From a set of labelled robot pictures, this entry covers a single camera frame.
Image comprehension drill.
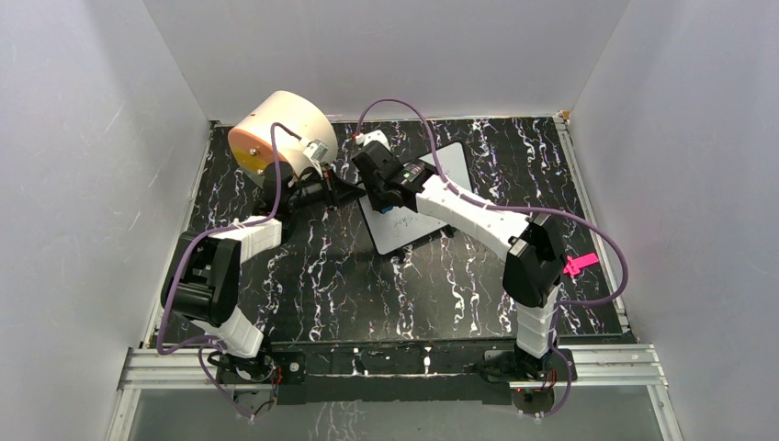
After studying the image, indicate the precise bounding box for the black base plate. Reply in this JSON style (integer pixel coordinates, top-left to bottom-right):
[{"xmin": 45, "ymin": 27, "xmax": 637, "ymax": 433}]
[{"xmin": 207, "ymin": 337, "xmax": 579, "ymax": 412}]

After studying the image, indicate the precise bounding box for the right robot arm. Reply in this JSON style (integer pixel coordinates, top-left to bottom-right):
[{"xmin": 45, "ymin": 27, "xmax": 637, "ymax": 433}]
[{"xmin": 352, "ymin": 135, "xmax": 566, "ymax": 380}]

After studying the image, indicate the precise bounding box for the aluminium frame rail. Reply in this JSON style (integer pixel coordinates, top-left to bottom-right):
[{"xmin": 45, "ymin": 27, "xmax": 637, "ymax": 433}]
[{"xmin": 107, "ymin": 339, "xmax": 682, "ymax": 440}]

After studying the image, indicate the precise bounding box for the small white whiteboard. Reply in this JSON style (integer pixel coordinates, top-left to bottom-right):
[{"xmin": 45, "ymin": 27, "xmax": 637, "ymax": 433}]
[{"xmin": 358, "ymin": 141, "xmax": 473, "ymax": 256}]

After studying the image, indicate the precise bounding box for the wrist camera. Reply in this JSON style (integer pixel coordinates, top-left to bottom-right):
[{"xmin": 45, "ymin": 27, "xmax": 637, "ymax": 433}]
[
  {"xmin": 303, "ymin": 140, "xmax": 330, "ymax": 164},
  {"xmin": 355, "ymin": 130, "xmax": 390, "ymax": 150}
]

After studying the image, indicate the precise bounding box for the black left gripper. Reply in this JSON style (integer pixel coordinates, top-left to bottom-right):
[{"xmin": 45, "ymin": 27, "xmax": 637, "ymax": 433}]
[{"xmin": 288, "ymin": 164, "xmax": 367, "ymax": 214}]

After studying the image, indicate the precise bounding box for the cream round drawer box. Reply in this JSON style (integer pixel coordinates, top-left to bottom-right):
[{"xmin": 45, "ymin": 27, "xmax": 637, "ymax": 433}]
[{"xmin": 228, "ymin": 91, "xmax": 339, "ymax": 186}]

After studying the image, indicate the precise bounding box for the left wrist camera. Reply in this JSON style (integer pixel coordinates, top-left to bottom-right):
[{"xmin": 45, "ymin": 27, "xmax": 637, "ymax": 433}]
[{"xmin": 303, "ymin": 140, "xmax": 330, "ymax": 164}]

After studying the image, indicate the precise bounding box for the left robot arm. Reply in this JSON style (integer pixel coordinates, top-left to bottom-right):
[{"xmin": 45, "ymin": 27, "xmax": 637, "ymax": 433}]
[{"xmin": 160, "ymin": 169, "xmax": 366, "ymax": 382}]

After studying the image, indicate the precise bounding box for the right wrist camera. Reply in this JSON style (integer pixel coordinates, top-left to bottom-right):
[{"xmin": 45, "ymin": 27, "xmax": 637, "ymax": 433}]
[{"xmin": 355, "ymin": 130, "xmax": 390, "ymax": 150}]

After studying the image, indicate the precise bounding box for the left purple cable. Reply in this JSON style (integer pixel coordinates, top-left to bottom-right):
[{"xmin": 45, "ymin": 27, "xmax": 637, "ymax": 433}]
[{"xmin": 156, "ymin": 122, "xmax": 302, "ymax": 421}]

